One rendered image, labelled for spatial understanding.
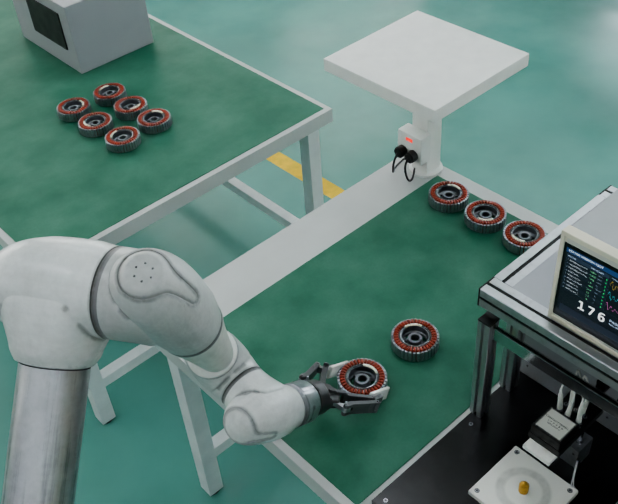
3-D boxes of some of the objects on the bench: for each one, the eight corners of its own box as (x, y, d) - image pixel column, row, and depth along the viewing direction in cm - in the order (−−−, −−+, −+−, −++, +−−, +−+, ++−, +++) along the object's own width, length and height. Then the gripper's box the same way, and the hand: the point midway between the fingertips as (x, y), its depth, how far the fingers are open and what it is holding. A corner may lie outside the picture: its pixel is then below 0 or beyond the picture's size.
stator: (442, 361, 195) (442, 350, 193) (393, 364, 195) (393, 354, 193) (434, 326, 204) (435, 315, 201) (388, 329, 204) (388, 318, 201)
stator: (365, 414, 185) (365, 403, 183) (327, 389, 191) (326, 378, 189) (397, 383, 191) (397, 372, 189) (359, 359, 197) (358, 349, 195)
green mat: (357, 506, 169) (357, 505, 169) (178, 347, 204) (178, 346, 204) (621, 273, 213) (621, 272, 213) (437, 175, 249) (437, 175, 249)
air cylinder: (574, 468, 169) (578, 452, 166) (543, 446, 174) (546, 430, 170) (589, 453, 172) (593, 437, 168) (558, 432, 176) (561, 415, 173)
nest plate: (530, 543, 158) (531, 540, 157) (467, 493, 167) (468, 490, 166) (577, 494, 165) (578, 490, 164) (515, 448, 174) (515, 445, 173)
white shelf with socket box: (429, 260, 222) (435, 110, 191) (331, 201, 243) (323, 58, 213) (512, 200, 238) (529, 53, 208) (414, 149, 260) (417, 9, 230)
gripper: (260, 388, 181) (322, 368, 199) (343, 446, 169) (402, 420, 186) (269, 357, 179) (332, 340, 197) (354, 414, 167) (413, 390, 184)
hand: (361, 380), depth 190 cm, fingers closed on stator, 11 cm apart
